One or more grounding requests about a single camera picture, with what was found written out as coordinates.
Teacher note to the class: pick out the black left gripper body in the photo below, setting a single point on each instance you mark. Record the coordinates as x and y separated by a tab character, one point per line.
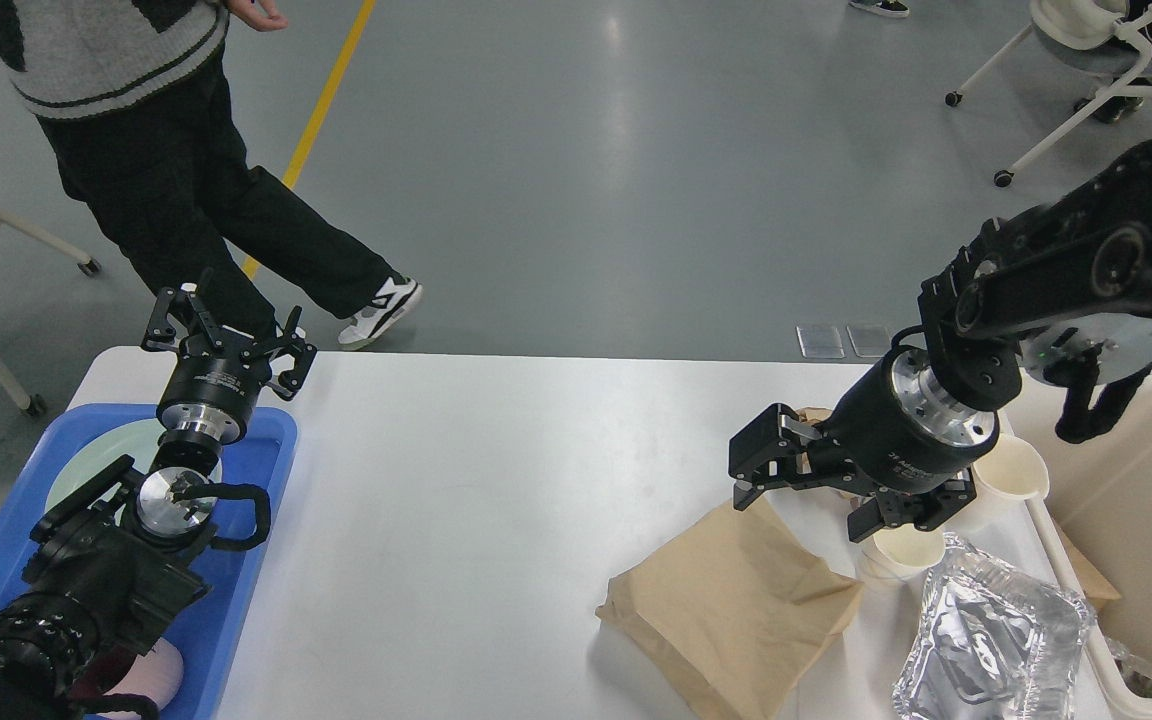
212	392

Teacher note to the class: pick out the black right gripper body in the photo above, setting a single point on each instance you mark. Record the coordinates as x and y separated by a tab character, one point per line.
899	426

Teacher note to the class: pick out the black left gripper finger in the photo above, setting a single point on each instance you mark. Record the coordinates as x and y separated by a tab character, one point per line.
181	324
281	360

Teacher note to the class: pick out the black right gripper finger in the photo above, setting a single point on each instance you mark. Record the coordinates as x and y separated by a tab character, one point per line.
763	456
925	511

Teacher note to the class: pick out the white paper cup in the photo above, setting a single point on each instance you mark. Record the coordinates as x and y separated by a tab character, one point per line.
899	555
1012	473

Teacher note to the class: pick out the mint green plate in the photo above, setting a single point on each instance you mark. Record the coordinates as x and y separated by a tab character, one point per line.
126	450

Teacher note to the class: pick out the brown paper bag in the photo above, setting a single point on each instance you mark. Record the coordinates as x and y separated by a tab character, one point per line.
733	611

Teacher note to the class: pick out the pink HOME mug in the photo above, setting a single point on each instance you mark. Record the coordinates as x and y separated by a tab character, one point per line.
156	675

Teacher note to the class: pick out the brown paper ball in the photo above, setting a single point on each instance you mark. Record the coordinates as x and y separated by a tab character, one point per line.
816	416

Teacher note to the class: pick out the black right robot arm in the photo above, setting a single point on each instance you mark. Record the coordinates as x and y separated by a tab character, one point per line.
1061	292

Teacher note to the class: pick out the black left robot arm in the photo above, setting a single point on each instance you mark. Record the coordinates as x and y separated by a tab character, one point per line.
112	567

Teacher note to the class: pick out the floor outlet plate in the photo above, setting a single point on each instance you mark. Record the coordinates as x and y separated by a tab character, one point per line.
820	342
869	340

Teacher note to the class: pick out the crumpled aluminium foil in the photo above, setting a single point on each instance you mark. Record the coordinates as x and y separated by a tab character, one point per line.
993	642

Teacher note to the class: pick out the beige plastic bin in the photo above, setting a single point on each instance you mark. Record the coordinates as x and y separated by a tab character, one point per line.
1101	498

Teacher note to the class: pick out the person in grey sweater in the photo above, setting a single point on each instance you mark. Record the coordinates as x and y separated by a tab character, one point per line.
133	99

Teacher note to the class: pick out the person in jeans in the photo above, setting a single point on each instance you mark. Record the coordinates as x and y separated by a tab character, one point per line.
884	8

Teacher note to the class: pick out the white office chair right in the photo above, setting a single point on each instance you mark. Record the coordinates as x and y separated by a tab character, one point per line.
1113	70

